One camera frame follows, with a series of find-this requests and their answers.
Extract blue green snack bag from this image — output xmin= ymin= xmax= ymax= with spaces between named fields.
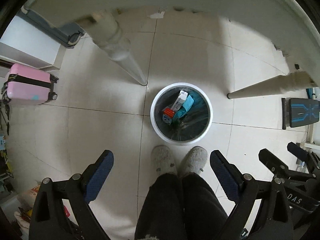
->
xmin=173 ymin=92 xmax=208 ymax=122

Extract white toothpaste box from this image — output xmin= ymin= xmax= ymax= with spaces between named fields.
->
xmin=171 ymin=90 xmax=188 ymax=112

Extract red blue milk carton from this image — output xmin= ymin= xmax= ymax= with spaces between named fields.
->
xmin=162 ymin=107 xmax=175 ymax=125

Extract white round trash bin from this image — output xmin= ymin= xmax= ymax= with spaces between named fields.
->
xmin=150 ymin=82 xmax=213 ymax=146

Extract right grey slipper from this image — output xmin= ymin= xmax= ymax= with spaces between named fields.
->
xmin=179 ymin=146 xmax=208 ymax=177

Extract grey slipper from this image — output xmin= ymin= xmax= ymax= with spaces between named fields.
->
xmin=179 ymin=146 xmax=208 ymax=177
xmin=151 ymin=145 xmax=177 ymax=176

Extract black trousers legs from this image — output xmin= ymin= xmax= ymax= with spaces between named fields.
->
xmin=135 ymin=173 xmax=228 ymax=239

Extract cream table leg right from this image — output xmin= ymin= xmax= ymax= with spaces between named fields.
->
xmin=227 ymin=72 xmax=318 ymax=99

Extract cream table leg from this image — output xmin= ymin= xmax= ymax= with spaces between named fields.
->
xmin=227 ymin=72 xmax=318 ymax=99
xmin=76 ymin=10 xmax=148 ymax=86

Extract left grey slipper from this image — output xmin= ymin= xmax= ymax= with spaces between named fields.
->
xmin=151 ymin=145 xmax=177 ymax=176

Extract pink suitcase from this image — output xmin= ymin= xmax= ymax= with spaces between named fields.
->
xmin=1 ymin=63 xmax=59 ymax=105

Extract white cabinet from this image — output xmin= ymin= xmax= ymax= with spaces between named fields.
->
xmin=1 ymin=16 xmax=66 ymax=69

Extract cream table leg left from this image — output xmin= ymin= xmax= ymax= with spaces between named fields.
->
xmin=76 ymin=10 xmax=148 ymax=86

